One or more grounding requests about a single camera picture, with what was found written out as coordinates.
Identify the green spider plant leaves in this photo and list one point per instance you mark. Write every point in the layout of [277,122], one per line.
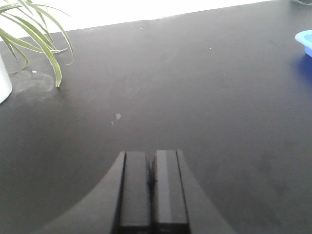
[31,18]

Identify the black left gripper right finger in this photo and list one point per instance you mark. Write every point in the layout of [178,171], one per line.
[179,204]

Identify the white plant pot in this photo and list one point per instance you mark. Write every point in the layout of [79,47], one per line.
[5,82]

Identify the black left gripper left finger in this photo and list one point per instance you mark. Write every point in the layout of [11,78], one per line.
[119,204]

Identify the blue plastic tray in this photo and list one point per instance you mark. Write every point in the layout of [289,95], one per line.
[305,38]

